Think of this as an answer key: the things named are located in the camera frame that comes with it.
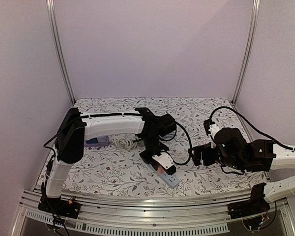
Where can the light blue charger plug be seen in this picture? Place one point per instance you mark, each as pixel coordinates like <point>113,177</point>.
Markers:
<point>102,139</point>

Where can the floral patterned table mat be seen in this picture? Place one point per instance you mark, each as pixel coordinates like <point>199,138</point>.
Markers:
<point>118,171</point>

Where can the light blue power strip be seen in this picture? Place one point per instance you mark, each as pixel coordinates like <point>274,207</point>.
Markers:
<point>171,180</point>

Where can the pink charger plug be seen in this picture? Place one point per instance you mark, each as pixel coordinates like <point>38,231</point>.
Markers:
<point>160,170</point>

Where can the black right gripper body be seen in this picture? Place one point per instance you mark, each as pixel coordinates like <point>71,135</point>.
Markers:
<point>201,154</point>

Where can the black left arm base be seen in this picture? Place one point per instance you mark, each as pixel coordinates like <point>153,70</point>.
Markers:
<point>65,208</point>

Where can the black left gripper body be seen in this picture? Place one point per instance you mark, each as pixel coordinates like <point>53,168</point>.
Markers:
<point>151,143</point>

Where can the aluminium front rail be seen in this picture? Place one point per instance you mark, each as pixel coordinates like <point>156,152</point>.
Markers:
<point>101,215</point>

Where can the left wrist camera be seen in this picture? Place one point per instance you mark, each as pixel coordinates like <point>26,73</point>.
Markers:
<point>165,161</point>

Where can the left aluminium frame post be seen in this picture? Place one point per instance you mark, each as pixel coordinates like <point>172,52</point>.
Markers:
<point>57,43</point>

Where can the dark blue cube socket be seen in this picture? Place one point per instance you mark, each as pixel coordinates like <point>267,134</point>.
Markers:
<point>92,141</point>

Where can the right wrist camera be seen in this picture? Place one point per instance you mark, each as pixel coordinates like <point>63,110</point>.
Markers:
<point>211,129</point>

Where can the aluminium frame post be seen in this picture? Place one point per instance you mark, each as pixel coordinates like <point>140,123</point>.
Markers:
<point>248,50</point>
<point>57,43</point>

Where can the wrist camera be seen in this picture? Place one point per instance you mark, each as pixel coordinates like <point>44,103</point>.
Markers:
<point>165,161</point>
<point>211,129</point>

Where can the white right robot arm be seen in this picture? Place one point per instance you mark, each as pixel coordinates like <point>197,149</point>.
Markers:
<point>228,148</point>

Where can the purple power strip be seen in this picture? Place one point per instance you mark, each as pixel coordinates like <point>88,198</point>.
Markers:
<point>98,144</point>

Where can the right aluminium frame post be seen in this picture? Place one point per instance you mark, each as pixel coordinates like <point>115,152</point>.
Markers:
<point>248,50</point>

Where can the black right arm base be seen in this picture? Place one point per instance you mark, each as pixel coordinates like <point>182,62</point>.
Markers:
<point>247,208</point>

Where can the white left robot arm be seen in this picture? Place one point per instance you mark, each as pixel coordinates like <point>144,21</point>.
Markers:
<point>78,127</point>

